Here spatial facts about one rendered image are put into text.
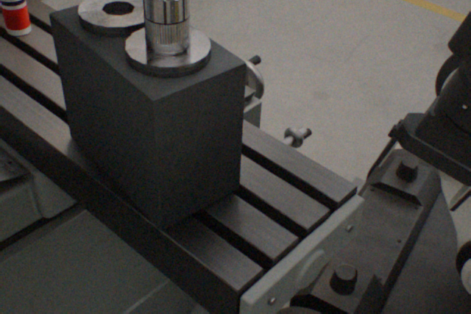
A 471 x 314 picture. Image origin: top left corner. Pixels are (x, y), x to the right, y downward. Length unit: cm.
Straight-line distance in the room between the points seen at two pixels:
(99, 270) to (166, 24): 69
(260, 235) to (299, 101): 192
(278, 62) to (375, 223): 168
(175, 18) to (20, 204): 47
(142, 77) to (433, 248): 83
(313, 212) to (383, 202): 59
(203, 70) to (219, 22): 253
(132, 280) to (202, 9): 219
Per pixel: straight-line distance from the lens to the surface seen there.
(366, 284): 113
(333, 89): 269
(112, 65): 63
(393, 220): 128
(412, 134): 75
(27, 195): 97
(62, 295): 116
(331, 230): 73
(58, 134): 85
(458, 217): 109
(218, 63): 63
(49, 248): 105
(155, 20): 60
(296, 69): 280
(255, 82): 146
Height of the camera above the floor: 148
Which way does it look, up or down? 39 degrees down
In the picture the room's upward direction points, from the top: 3 degrees clockwise
